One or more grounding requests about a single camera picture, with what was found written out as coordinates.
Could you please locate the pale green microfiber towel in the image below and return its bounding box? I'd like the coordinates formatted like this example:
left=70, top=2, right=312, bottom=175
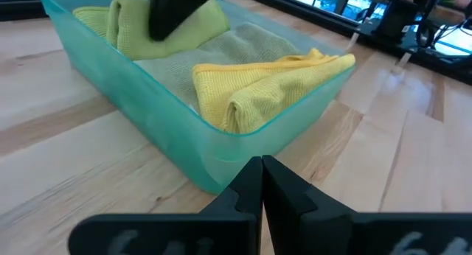
left=134, top=21, right=303, bottom=114

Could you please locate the green translucent plastic bin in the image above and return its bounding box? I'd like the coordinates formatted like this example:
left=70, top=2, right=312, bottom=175
left=38, top=0, right=357, bottom=195

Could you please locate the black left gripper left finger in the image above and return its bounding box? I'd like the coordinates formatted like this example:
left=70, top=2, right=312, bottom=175
left=68, top=156, right=264, bottom=255

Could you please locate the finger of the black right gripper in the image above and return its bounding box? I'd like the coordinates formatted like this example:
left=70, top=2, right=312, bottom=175
left=147, top=0, right=218, bottom=43

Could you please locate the lime green microfiber towel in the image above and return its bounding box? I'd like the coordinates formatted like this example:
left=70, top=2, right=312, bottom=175
left=72, top=0, right=231, bottom=61

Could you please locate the yellow microfiber towel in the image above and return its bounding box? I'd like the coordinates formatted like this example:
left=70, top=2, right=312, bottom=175
left=191, top=47, right=357, bottom=135

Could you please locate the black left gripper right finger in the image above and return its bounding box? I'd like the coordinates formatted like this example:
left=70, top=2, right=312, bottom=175
left=261, top=154, right=472, bottom=255

